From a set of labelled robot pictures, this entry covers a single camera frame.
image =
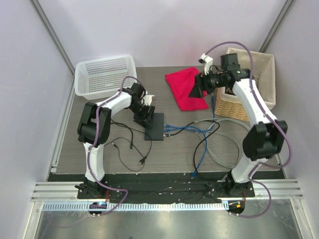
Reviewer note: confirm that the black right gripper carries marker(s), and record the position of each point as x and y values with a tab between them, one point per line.
201	84

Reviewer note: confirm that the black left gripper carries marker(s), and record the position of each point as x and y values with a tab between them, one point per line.
146	120

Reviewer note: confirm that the black network switch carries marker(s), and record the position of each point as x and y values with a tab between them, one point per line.
156	133

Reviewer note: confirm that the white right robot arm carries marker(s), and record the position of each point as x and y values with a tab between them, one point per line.
266	136

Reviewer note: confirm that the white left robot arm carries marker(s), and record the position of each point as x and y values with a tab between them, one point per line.
94	130

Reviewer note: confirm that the red folded cloth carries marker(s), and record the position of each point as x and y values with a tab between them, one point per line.
181	84

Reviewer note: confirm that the wicker basket with liner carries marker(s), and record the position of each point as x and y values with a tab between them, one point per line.
228	105

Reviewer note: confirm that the white perforated plastic basket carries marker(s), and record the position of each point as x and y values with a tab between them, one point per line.
103	77

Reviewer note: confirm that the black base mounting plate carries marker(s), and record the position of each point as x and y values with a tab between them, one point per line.
158	188

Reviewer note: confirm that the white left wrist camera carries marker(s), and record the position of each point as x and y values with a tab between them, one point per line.
147	99

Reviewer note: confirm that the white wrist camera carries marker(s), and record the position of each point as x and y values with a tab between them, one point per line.
147	99
206	61

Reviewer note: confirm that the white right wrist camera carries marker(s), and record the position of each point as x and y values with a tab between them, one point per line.
206	61

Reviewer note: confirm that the aluminium front rail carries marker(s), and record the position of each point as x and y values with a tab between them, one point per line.
61	196

